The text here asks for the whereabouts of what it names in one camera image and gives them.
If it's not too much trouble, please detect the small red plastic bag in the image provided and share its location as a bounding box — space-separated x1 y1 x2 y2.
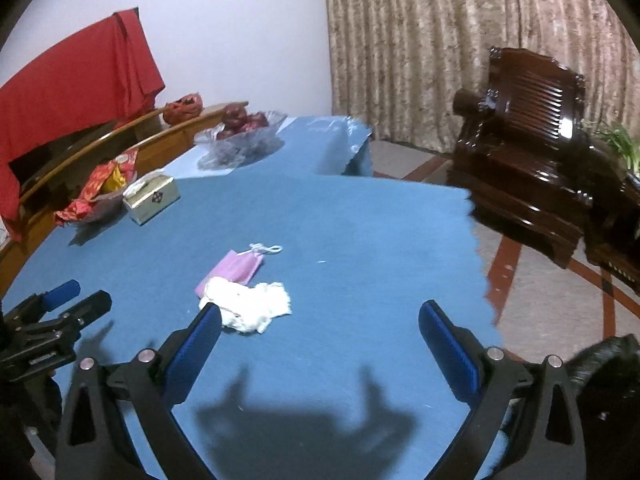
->
162 92 203 126

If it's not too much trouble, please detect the large dark red fruit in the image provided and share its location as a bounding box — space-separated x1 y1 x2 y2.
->
221 104 249 128

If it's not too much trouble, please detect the dark wooden side table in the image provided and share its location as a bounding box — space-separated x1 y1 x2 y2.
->
582 160 640 296

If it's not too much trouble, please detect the green potted plant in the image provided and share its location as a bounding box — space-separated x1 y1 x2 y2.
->
590 122 640 176

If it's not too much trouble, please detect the gold tissue box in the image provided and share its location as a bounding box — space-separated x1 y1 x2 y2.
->
122 171 181 226

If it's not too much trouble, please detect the pink face mask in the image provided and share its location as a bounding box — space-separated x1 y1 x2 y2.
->
195 243 283 298

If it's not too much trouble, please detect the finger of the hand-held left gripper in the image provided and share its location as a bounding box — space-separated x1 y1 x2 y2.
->
2 280 82 333
20 290 113 356

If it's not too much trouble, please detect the dark wooden armchair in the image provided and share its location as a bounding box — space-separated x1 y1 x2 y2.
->
446 46 593 269

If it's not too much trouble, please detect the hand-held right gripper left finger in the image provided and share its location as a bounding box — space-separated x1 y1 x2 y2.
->
56 304 223 480

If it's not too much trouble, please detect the red and yellow snack packet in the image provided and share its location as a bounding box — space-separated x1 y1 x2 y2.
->
54 149 140 226

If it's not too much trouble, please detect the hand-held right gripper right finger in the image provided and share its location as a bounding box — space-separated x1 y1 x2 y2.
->
417 300 587 480

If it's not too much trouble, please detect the red cloth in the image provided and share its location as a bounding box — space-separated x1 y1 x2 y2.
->
0 8 166 243

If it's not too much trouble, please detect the light wooden bench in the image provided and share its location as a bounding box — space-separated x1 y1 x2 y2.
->
0 101 249 301

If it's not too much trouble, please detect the beige patterned curtain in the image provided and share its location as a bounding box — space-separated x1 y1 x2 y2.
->
315 0 640 157

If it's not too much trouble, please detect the white tissue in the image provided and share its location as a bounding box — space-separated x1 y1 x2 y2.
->
199 276 292 335

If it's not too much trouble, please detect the glass fruit bowl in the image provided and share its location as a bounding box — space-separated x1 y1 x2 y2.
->
194 110 290 171

